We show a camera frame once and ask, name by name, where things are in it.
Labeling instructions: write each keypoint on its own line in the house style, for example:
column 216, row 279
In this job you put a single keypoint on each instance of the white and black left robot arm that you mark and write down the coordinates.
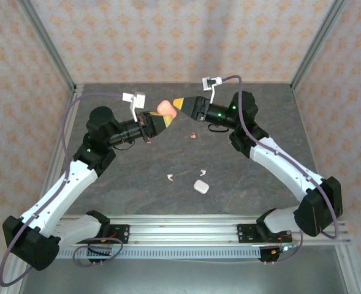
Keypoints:
column 60, row 196

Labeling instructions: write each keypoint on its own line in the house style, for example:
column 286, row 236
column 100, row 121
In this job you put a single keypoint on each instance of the white earbud charging case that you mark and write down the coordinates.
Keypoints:
column 201, row 186

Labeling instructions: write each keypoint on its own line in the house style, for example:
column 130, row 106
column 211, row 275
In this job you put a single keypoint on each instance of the grey metal lower panel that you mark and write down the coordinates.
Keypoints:
column 183, row 278

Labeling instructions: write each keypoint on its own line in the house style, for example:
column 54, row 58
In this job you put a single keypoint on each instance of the aluminium upright frame post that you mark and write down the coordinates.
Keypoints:
column 317, row 43
column 47, row 43

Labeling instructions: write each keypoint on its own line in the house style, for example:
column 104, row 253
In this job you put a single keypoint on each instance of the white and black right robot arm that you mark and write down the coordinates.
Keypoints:
column 278, row 165

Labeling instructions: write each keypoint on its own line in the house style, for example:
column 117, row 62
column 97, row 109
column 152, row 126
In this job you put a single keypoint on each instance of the aluminium table edge rail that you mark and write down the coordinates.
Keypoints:
column 56, row 153
column 348, row 269

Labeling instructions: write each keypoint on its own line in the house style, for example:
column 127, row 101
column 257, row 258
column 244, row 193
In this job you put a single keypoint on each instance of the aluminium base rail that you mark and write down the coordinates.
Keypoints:
column 183, row 229

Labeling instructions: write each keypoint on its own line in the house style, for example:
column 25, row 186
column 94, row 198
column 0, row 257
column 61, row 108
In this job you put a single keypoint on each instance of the pink earbud charging case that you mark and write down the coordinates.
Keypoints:
column 166, row 107

